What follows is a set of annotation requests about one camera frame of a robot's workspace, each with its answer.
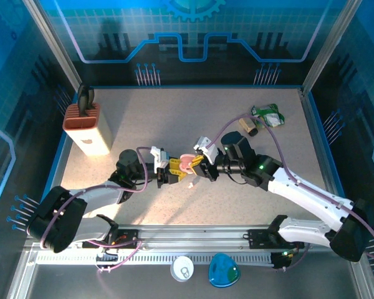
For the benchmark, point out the pink earbud charging case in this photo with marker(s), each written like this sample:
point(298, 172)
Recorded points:
point(185, 163)

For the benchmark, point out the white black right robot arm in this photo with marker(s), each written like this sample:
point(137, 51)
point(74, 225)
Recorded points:
point(308, 196)

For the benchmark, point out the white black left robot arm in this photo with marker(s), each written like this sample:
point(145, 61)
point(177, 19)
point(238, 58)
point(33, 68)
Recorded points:
point(103, 194)

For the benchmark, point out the small tan box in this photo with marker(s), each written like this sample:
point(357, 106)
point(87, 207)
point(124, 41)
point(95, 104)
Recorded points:
point(246, 124)

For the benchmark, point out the cream knife block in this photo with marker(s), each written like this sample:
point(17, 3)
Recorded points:
point(93, 137)

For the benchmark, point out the green snack bag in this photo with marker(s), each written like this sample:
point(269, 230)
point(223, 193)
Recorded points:
point(269, 115)

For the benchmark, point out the blue green plastic container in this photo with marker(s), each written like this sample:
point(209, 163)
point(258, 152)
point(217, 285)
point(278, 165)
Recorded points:
point(224, 271)

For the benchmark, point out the aluminium mounting rail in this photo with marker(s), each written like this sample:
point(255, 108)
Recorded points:
point(190, 236)

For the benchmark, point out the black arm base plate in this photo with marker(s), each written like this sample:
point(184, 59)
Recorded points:
point(258, 240)
point(127, 238)

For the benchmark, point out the aluminium side rail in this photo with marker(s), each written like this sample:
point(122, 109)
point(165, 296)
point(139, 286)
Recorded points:
point(314, 130)

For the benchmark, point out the aluminium frame post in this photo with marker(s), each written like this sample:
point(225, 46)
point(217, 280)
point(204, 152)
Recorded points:
point(333, 40)
point(51, 40)

